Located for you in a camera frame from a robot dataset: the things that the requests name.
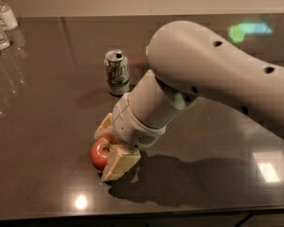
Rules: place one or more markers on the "white pump sanitizer bottle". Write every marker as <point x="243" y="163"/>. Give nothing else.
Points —
<point x="8" y="20"/>

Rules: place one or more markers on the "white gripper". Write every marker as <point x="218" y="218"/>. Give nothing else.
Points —
<point x="129" y="127"/>

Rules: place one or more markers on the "green snack bag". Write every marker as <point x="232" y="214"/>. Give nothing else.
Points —
<point x="147" y="50"/>

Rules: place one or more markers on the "red apple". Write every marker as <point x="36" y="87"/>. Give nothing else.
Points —
<point x="99" y="152"/>

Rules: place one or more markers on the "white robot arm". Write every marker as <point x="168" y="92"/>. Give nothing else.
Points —
<point x="189" y="62"/>

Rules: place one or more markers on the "green white soda can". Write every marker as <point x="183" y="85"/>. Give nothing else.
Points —
<point x="117" y="70"/>

